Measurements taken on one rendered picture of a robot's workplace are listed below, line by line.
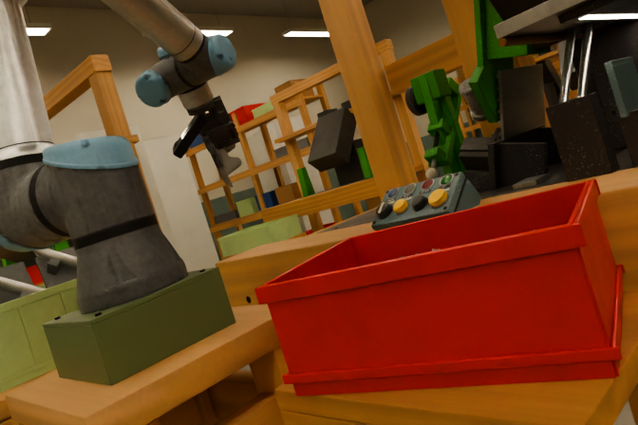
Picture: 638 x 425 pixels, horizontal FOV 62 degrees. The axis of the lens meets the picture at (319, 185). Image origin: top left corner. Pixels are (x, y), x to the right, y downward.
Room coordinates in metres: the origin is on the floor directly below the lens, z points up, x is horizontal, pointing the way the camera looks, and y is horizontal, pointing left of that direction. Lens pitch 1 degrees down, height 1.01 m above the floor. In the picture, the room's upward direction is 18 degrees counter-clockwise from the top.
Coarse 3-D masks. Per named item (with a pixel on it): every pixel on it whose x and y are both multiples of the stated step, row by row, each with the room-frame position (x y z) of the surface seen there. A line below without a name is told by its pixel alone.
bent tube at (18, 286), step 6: (0, 282) 1.32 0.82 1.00; (6, 282) 1.32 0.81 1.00; (12, 282) 1.33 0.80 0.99; (18, 282) 1.34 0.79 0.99; (0, 288) 1.32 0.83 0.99; (6, 288) 1.32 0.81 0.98; (12, 288) 1.33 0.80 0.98; (18, 288) 1.33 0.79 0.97; (24, 288) 1.34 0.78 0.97; (30, 288) 1.34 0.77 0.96; (36, 288) 1.35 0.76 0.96; (42, 288) 1.36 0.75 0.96
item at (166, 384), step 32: (256, 320) 0.73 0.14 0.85; (192, 352) 0.66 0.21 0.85; (224, 352) 0.66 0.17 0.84; (256, 352) 0.69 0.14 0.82; (32, 384) 0.77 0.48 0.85; (64, 384) 0.71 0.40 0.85; (96, 384) 0.65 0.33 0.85; (128, 384) 0.61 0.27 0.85; (160, 384) 0.60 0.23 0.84; (192, 384) 0.62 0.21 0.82; (32, 416) 0.68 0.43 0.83; (64, 416) 0.58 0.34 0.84; (96, 416) 0.54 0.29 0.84; (128, 416) 0.57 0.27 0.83
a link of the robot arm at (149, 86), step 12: (168, 60) 1.10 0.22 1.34; (144, 72) 1.11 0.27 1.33; (156, 72) 1.10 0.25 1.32; (168, 72) 1.10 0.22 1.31; (144, 84) 1.10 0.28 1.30; (156, 84) 1.09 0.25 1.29; (168, 84) 1.11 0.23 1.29; (180, 84) 1.10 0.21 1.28; (144, 96) 1.11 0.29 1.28; (156, 96) 1.11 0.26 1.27; (168, 96) 1.12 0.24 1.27
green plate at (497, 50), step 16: (480, 0) 0.88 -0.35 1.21; (480, 16) 0.89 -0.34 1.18; (496, 16) 0.88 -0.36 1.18; (480, 32) 0.89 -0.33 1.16; (480, 48) 0.90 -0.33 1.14; (496, 48) 0.89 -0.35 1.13; (512, 48) 0.87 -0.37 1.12; (528, 48) 0.86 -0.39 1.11; (544, 48) 0.90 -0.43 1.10; (480, 64) 0.90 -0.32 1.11; (496, 64) 0.93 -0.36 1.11; (512, 64) 0.98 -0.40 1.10; (496, 80) 0.94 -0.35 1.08
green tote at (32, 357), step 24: (48, 288) 1.17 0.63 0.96; (72, 288) 1.21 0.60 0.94; (0, 312) 1.11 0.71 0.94; (24, 312) 1.14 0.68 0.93; (48, 312) 1.17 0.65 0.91; (0, 336) 1.10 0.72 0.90; (24, 336) 1.13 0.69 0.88; (0, 360) 1.09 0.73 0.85; (24, 360) 1.12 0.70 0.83; (48, 360) 1.14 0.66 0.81; (0, 384) 1.08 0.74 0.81
